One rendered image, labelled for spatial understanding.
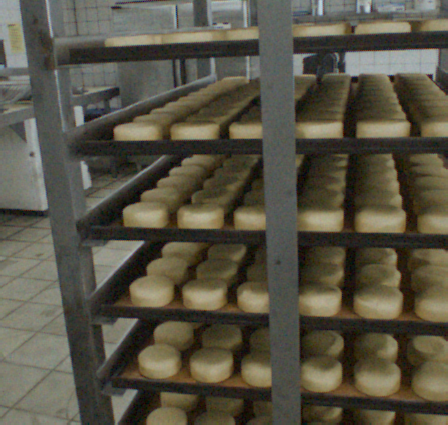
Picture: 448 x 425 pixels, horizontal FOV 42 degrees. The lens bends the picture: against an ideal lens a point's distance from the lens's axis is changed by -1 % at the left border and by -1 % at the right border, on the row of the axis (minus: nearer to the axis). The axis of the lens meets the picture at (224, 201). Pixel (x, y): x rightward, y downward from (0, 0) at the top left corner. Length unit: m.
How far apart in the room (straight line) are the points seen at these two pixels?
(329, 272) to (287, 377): 0.13
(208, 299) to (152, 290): 0.07
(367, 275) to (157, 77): 5.40
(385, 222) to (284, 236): 0.10
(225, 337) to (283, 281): 0.18
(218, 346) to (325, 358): 0.13
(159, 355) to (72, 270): 0.15
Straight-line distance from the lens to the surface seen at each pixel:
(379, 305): 0.62
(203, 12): 1.17
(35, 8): 0.60
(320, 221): 0.59
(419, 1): 6.05
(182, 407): 0.80
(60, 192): 0.62
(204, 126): 0.59
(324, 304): 0.62
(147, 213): 0.63
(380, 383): 0.67
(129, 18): 6.10
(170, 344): 0.75
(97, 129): 0.67
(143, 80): 6.07
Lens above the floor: 1.52
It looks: 17 degrees down
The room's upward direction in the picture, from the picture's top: 3 degrees counter-clockwise
